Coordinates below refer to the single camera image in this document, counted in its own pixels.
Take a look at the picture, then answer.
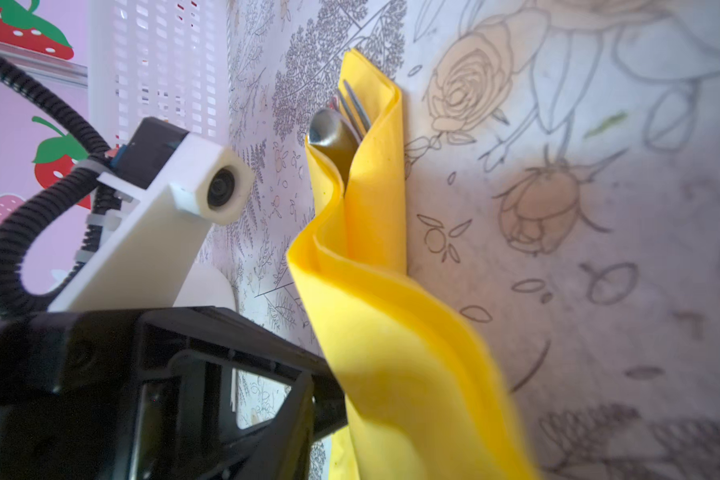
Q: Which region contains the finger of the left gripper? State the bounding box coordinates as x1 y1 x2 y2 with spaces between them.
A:
0 307 347 479

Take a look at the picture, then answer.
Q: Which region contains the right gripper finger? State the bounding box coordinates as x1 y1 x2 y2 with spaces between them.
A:
215 371 315 479

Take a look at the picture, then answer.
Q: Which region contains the white plastic tray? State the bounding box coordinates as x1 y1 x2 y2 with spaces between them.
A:
173 263 238 311

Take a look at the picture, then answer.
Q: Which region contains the yellow paper napkin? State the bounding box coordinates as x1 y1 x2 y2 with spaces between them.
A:
287 50 537 479

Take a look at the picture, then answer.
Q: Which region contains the silver spoon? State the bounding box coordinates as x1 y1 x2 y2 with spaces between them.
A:
307 108 359 186

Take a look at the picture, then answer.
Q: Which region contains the silver fork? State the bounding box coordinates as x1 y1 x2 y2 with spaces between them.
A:
336 80 371 141

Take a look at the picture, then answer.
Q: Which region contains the white perforated plastic basket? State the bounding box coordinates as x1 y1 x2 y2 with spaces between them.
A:
87 0 230 146

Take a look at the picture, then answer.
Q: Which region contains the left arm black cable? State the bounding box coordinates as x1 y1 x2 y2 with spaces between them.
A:
0 43 121 319

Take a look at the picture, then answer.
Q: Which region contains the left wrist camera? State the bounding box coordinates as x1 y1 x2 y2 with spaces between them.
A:
48 117 255 312

